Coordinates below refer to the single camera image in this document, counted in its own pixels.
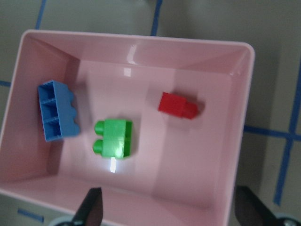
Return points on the red toy block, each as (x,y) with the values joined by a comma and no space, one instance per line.
(177,106)

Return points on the green toy block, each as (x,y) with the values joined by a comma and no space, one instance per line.
(116,138)

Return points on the pink plastic box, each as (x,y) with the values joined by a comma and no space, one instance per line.
(181,172)

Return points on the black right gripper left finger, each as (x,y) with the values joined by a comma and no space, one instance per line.
(90,212)

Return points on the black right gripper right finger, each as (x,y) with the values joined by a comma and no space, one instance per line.
(250,211)

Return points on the blue toy block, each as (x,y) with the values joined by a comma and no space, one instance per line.
(57,113)

